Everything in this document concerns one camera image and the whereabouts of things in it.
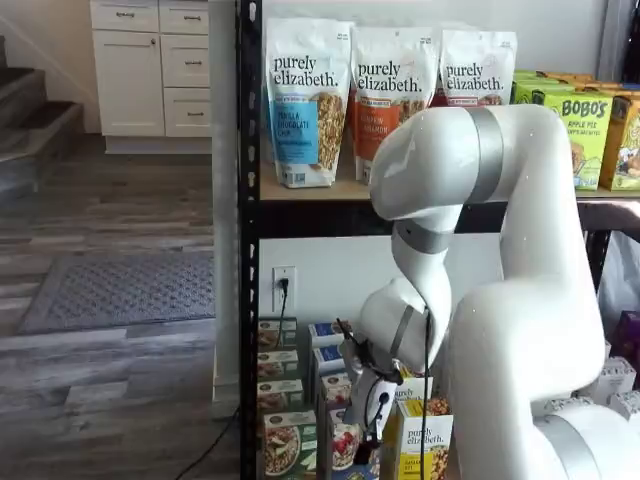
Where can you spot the white kitchen cabinet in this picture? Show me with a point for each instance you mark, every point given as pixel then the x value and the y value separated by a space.
pixel 130 75

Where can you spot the blue label granola bag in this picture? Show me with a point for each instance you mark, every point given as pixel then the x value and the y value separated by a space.
pixel 300 100

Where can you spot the red label granola bag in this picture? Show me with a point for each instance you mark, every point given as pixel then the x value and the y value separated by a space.
pixel 475 75

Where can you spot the white wall outlet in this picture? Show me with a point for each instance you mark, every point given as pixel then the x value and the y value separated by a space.
pixel 289 300

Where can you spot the yellow purely elizabeth box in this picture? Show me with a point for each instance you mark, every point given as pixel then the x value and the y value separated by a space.
pixel 425 445
pixel 412 392

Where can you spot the white plastic bag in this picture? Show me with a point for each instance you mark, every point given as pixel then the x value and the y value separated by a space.
pixel 620 280

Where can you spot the green apple cinnamon oatmeal box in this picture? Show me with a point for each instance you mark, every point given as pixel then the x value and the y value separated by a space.
pixel 287 445

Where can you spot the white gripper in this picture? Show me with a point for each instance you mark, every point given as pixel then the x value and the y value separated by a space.
pixel 372 405

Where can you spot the purple snack bag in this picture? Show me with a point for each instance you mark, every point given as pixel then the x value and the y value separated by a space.
pixel 631 335

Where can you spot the white organic pantry box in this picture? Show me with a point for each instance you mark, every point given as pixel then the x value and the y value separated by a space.
pixel 627 406
pixel 617 375

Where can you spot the black metal shelf rack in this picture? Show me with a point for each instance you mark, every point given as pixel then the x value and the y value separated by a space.
pixel 248 150

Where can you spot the green Bobo's snack box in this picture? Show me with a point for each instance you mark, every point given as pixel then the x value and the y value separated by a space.
pixel 530 93
pixel 530 76

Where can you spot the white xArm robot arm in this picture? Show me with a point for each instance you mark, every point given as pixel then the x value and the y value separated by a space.
pixel 525 325

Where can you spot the blue Flax Plus oatmeal box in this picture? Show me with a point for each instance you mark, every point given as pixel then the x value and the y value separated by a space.
pixel 342 445

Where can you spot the grey patterned floor mat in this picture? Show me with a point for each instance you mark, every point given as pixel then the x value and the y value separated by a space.
pixel 120 290

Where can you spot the dark wooden staircase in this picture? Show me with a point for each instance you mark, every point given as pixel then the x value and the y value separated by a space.
pixel 35 110

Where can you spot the orange label granola bag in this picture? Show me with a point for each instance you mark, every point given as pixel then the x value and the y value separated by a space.
pixel 385 75

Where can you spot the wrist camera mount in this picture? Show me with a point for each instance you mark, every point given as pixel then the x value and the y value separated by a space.
pixel 356 352

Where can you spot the yellow Bobo's snack box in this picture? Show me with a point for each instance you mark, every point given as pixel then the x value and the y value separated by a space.
pixel 605 89
pixel 622 145

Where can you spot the green Bobo's apple pie box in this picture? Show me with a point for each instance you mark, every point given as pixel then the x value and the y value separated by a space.
pixel 590 130

